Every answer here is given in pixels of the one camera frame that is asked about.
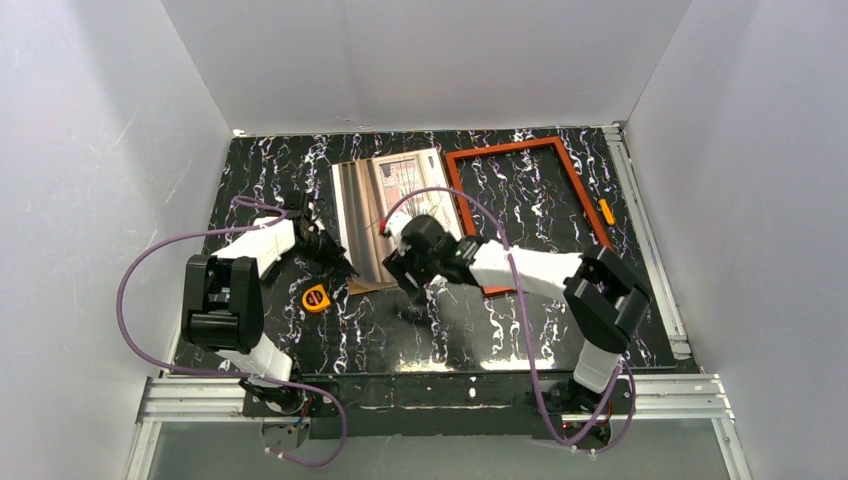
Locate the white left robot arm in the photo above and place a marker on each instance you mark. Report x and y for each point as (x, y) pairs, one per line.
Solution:
(223, 310)

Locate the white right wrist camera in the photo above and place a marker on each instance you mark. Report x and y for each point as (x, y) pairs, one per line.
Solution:
(392, 227)

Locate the red wooden picture frame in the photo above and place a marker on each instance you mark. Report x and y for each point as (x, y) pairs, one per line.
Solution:
(588, 205)

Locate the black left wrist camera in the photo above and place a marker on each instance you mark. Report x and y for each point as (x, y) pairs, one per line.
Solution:
(302, 207)

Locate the brown fibreboard backing panel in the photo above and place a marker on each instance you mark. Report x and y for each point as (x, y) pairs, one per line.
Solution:
(357, 286)

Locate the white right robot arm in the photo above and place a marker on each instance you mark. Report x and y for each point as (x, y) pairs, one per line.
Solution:
(608, 301)

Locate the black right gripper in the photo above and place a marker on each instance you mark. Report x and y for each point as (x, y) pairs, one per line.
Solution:
(403, 273)

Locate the yellow handled screwdriver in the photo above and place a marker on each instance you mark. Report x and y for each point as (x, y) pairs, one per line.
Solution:
(607, 212)

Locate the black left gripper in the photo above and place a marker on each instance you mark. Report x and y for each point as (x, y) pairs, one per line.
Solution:
(324, 246)

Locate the yellow tape measure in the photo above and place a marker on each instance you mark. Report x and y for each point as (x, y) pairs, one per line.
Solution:
(315, 299)

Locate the printed window plant photo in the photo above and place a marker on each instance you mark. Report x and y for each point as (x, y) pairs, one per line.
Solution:
(364, 191)

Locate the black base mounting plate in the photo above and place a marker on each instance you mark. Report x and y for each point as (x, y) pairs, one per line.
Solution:
(446, 404)

